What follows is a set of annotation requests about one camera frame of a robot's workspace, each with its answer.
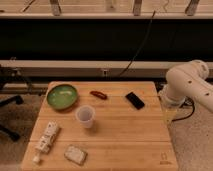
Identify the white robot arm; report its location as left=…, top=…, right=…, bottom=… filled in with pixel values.
left=159, top=60, right=213, bottom=112

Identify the red pocket knife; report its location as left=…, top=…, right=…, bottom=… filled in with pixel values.
left=90, top=91, right=107, bottom=100

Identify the clear plastic cup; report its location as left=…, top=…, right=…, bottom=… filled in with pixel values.
left=75, top=105, right=95, bottom=128

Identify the green bowl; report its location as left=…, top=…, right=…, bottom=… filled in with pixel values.
left=46, top=84, right=78, bottom=110

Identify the white wrapped sponge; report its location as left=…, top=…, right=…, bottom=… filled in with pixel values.
left=64, top=145, right=87, bottom=165

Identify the white toothpaste tube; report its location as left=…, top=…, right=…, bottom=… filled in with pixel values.
left=33, top=122, right=60, bottom=164

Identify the black office chair base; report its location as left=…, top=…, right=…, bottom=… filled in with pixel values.
left=0, top=65, right=34, bottom=142

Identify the black floor cable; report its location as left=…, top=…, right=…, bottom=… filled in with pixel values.
left=171, top=97, right=196, bottom=123

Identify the black hanging cable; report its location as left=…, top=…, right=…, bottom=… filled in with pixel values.
left=117, top=9, right=157, bottom=78

